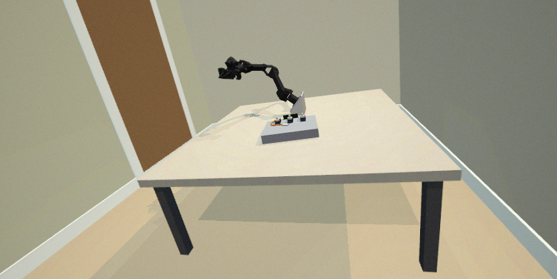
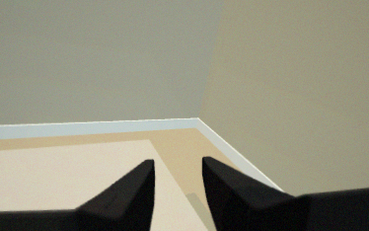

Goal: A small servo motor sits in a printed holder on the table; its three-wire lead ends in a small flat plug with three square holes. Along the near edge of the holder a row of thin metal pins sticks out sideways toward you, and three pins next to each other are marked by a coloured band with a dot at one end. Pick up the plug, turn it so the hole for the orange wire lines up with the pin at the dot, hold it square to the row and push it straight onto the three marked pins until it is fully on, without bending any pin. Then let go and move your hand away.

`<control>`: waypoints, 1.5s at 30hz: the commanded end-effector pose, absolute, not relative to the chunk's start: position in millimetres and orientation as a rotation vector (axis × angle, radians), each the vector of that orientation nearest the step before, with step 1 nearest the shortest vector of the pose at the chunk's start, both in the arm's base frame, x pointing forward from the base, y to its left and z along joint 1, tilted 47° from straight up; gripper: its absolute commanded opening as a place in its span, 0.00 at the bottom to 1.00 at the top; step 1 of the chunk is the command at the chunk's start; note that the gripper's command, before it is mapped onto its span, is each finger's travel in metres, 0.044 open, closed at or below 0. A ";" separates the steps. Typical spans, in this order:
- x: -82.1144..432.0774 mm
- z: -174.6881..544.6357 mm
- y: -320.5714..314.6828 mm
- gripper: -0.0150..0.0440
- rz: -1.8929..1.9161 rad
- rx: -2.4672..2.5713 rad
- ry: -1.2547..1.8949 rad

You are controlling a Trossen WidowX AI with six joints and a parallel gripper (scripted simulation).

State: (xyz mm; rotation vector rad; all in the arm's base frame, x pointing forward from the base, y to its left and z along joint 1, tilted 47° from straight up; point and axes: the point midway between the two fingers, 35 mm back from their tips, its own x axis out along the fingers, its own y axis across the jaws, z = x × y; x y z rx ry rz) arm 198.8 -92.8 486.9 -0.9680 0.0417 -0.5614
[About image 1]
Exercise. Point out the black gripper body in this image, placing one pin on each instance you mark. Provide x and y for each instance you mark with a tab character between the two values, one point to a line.
235	72

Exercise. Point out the black pin header strip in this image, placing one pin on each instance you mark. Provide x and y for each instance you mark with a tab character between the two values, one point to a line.
292	115

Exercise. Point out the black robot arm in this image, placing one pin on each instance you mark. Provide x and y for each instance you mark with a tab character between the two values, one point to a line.
247	67

